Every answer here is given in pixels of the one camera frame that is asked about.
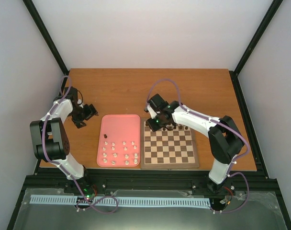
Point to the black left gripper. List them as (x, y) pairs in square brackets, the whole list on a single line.
[(90, 114)]

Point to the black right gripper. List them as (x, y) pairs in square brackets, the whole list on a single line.
[(153, 127)]

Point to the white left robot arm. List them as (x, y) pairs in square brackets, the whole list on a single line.
[(49, 138)]

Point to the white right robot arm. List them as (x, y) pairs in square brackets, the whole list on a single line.
[(226, 142)]

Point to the wooden chess board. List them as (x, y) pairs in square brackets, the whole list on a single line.
[(168, 150)]

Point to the pink plastic tray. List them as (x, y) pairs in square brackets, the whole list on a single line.
[(119, 128)]

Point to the black aluminium frame rail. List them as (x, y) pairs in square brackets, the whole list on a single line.
[(111, 180)]

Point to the light blue cable duct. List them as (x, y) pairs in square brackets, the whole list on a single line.
[(121, 201)]

